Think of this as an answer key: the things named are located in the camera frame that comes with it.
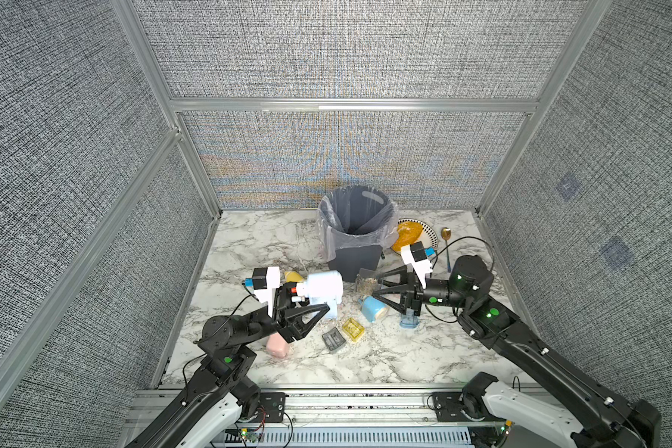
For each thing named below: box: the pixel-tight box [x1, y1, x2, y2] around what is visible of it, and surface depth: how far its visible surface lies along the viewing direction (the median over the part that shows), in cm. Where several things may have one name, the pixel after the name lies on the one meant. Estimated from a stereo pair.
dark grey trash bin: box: [318, 184, 398, 283], surface depth 89 cm
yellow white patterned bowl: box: [391, 218, 439, 255], surface depth 108 cm
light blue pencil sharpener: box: [295, 270, 345, 321], surface depth 51 cm
